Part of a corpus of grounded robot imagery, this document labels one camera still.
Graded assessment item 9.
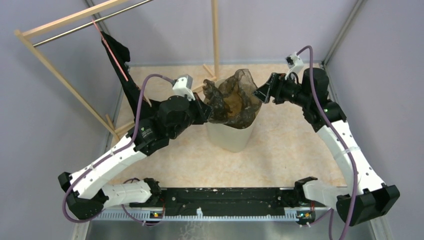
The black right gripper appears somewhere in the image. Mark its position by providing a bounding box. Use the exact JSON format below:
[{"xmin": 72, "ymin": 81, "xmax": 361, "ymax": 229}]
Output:
[{"xmin": 251, "ymin": 72, "xmax": 311, "ymax": 108}]

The dark translucent trash bag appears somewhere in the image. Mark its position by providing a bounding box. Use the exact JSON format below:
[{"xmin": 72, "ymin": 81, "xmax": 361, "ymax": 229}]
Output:
[{"xmin": 202, "ymin": 68, "xmax": 262, "ymax": 129}]

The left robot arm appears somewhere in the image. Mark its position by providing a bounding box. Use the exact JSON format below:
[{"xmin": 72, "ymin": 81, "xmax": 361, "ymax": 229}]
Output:
[{"xmin": 58, "ymin": 95, "xmax": 212, "ymax": 223}]

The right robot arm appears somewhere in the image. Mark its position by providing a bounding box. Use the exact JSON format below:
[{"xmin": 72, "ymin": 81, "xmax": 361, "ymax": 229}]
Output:
[{"xmin": 253, "ymin": 67, "xmax": 400, "ymax": 227}]

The cream plastic trash bin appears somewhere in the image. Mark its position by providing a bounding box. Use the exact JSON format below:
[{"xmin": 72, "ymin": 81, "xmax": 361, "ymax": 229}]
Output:
[{"xmin": 206, "ymin": 112, "xmax": 259, "ymax": 153}]

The black hanging t-shirt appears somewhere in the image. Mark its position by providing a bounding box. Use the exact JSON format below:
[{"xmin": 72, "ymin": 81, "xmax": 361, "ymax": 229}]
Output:
[{"xmin": 100, "ymin": 31, "xmax": 141, "ymax": 116}]

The pink clothes hanger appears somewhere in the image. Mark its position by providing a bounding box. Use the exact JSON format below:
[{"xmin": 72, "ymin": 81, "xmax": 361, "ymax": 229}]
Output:
[{"xmin": 92, "ymin": 20, "xmax": 129, "ymax": 82}]

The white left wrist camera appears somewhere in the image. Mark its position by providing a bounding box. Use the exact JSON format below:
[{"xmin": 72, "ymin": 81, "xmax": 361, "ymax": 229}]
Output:
[{"xmin": 172, "ymin": 74, "xmax": 195, "ymax": 101}]

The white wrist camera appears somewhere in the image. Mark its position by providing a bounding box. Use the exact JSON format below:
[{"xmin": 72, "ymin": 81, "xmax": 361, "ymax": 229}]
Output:
[
  {"xmin": 172, "ymin": 74, "xmax": 195, "ymax": 101},
  {"xmin": 285, "ymin": 51, "xmax": 304, "ymax": 80}
]

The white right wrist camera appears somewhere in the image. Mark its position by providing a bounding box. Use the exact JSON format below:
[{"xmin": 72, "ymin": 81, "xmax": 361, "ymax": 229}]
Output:
[{"xmin": 285, "ymin": 51, "xmax": 304, "ymax": 80}]

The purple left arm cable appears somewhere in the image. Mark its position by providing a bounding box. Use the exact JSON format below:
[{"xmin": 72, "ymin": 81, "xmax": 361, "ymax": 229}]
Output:
[{"xmin": 62, "ymin": 73, "xmax": 176, "ymax": 224}]

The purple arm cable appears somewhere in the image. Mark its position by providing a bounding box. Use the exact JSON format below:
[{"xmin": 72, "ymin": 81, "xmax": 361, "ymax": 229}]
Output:
[
  {"xmin": 62, "ymin": 73, "xmax": 176, "ymax": 224},
  {"xmin": 296, "ymin": 45, "xmax": 360, "ymax": 240}
]

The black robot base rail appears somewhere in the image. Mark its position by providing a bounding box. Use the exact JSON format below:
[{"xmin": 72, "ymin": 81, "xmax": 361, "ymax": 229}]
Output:
[{"xmin": 129, "ymin": 187, "xmax": 311, "ymax": 217}]

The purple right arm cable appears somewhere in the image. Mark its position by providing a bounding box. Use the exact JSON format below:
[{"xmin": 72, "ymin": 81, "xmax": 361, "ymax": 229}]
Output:
[{"xmin": 296, "ymin": 45, "xmax": 360, "ymax": 240}]

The metal clothes rail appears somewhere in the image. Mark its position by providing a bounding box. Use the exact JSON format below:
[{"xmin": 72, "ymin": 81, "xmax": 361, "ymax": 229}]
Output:
[{"xmin": 32, "ymin": 0, "xmax": 154, "ymax": 48}]

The wooden clothes rack frame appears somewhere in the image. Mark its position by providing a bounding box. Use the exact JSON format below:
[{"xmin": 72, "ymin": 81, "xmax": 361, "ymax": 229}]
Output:
[{"xmin": 13, "ymin": 0, "xmax": 221, "ymax": 142}]

